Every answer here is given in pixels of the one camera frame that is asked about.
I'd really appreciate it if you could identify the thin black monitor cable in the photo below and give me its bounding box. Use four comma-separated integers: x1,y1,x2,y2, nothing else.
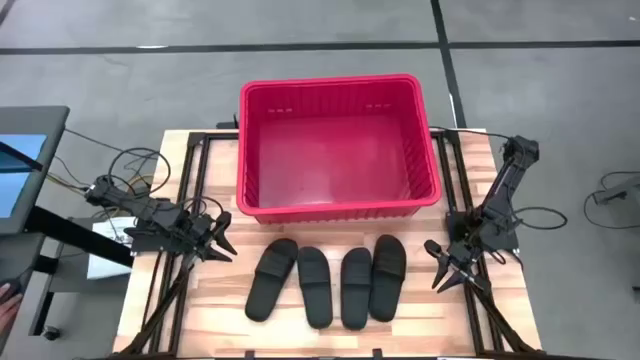
63,127,125,152

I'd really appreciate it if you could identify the white cardboard box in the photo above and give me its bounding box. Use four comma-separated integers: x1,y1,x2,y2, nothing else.
87,217,136,280

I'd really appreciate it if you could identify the black rubber slide sandal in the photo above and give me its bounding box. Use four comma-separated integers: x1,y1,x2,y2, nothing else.
368,234,408,323
296,245,334,330
340,246,374,332
244,237,300,323

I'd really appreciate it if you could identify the black monitor stand bar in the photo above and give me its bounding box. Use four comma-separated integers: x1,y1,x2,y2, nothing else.
22,204,135,269

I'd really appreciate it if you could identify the grey desk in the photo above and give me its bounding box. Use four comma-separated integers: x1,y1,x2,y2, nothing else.
0,230,66,360

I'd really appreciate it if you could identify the black floor cable loop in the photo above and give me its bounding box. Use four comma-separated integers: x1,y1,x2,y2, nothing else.
583,170,640,231

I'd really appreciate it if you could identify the black aluminium extrusion frame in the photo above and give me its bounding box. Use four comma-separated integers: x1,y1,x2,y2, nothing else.
107,128,546,360

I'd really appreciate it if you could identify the yellow wire bundle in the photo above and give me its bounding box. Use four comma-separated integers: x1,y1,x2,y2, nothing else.
45,171,91,194

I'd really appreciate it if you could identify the grey framed touchscreen monitor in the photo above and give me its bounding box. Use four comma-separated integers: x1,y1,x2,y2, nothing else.
0,105,71,236

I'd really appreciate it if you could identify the person's hand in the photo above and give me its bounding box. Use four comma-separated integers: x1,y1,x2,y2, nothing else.
0,293,25,337

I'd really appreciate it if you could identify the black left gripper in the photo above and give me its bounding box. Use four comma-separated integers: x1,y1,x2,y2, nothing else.
185,210,238,263

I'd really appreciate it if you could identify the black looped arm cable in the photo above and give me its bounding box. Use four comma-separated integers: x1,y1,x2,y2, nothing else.
106,146,172,199
509,206,569,232

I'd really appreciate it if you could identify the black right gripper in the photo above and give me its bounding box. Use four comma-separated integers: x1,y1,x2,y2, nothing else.
423,239,491,294

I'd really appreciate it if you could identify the grey floor device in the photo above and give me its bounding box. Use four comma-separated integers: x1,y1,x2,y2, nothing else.
593,174,640,206

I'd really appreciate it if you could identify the red plastic bin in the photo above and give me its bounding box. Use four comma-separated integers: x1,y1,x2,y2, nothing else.
235,73,444,225

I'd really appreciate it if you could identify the long black arm cable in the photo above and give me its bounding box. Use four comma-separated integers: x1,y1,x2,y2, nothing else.
428,125,514,142

